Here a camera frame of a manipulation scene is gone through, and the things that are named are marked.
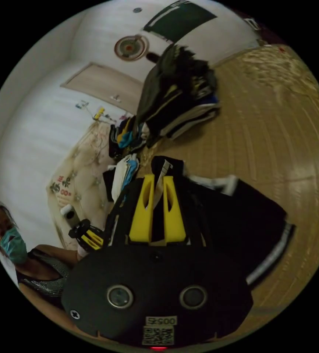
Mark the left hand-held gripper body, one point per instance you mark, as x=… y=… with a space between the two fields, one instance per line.
x=82 y=227

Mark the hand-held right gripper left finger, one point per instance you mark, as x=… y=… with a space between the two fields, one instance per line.
x=142 y=220

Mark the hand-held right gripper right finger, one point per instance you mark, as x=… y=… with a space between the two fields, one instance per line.
x=176 y=223

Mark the black short sleeve shirt with white print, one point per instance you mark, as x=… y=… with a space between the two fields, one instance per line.
x=245 y=220

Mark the person's left hand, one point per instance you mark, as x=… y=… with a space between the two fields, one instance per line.
x=82 y=252

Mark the person's body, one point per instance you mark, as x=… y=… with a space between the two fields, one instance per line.
x=13 y=242

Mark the pile of colourful clothes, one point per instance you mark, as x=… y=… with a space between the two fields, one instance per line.
x=124 y=138

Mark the bed with woven mat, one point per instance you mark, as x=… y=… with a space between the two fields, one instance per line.
x=272 y=138

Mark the pile of dark clothes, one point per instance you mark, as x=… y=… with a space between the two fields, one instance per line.
x=173 y=91

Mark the beige door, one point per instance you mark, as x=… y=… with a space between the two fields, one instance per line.
x=104 y=82

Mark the round ceiling lamp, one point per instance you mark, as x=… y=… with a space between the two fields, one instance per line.
x=130 y=47

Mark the window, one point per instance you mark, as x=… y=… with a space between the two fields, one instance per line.
x=176 y=19

